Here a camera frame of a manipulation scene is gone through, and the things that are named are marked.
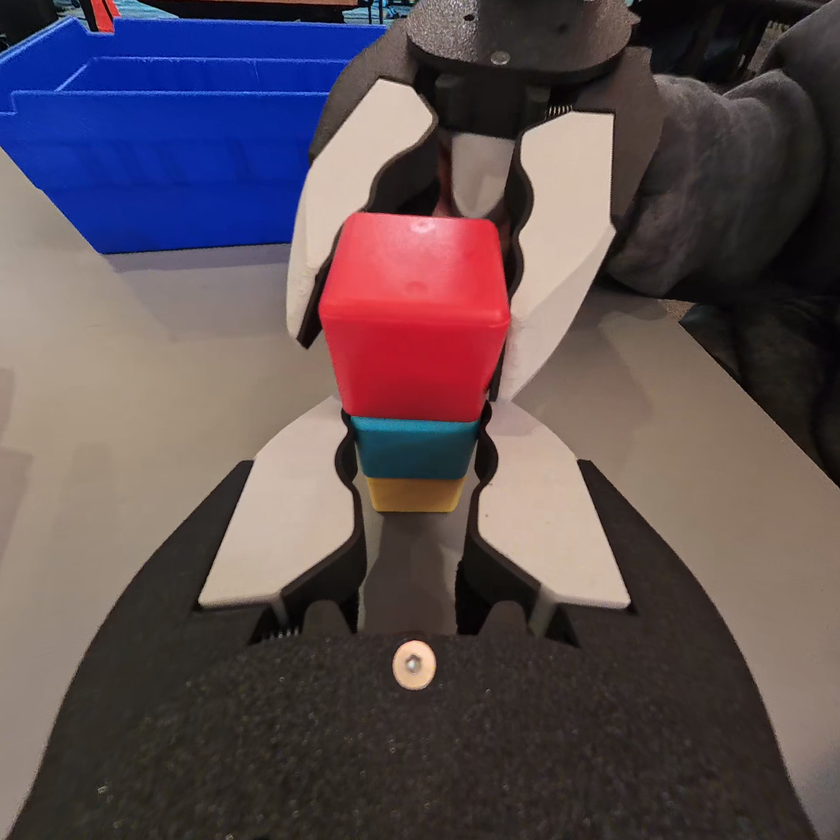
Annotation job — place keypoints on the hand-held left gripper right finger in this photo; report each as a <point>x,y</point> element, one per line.
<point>551,525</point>

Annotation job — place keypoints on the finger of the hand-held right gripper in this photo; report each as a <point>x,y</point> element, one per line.
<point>354,151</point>
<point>571,210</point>

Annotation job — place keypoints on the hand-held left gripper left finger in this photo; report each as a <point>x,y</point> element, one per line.
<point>289,525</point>

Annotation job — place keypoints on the yellow cube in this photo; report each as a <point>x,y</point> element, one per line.
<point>417,493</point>

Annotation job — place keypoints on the light blue cube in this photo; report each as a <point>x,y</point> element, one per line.
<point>413,446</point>

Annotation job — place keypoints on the red cube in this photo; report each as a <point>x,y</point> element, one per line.
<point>413,328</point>

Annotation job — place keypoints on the blue plastic bin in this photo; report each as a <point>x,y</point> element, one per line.
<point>164,151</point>

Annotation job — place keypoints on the person's right forearm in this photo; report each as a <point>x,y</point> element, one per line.
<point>735,184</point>

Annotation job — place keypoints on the grey desk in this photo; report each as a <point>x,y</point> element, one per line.
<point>131,394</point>

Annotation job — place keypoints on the small red object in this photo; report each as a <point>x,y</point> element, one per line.
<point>102,14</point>

